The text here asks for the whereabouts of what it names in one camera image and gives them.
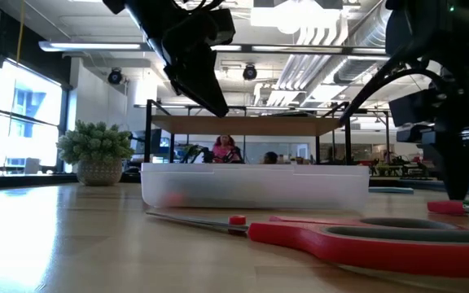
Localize clear pencil box pink lid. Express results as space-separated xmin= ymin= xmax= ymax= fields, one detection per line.
xmin=139 ymin=162 xmax=370 ymax=212

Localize red handled scissors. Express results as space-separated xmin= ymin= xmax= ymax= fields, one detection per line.
xmin=144 ymin=210 xmax=469 ymax=281

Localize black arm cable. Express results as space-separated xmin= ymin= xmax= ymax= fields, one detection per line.
xmin=339 ymin=60 xmax=447 ymax=125

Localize orange pencil pink eraser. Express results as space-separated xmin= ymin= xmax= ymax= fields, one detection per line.
xmin=427 ymin=199 xmax=469 ymax=216

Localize blue mat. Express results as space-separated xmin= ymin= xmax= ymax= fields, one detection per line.
xmin=368 ymin=186 xmax=414 ymax=195

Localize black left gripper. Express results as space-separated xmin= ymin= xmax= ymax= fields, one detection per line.
xmin=160 ymin=7 xmax=236 ymax=119

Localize black ceiling spotlight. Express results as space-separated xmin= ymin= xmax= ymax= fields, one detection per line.
xmin=242 ymin=63 xmax=258 ymax=81
xmin=107 ymin=68 xmax=124 ymax=85

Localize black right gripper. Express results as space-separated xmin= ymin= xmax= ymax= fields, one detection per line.
xmin=396 ymin=64 xmax=469 ymax=206

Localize long ceiling light bar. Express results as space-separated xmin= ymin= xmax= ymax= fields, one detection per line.
xmin=37 ymin=40 xmax=144 ymax=53

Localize wooden shelf black metal frame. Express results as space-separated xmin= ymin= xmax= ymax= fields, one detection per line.
xmin=143 ymin=98 xmax=353 ymax=166

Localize green plant in patterned pot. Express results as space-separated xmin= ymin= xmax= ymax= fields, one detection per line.
xmin=55 ymin=119 xmax=136 ymax=187

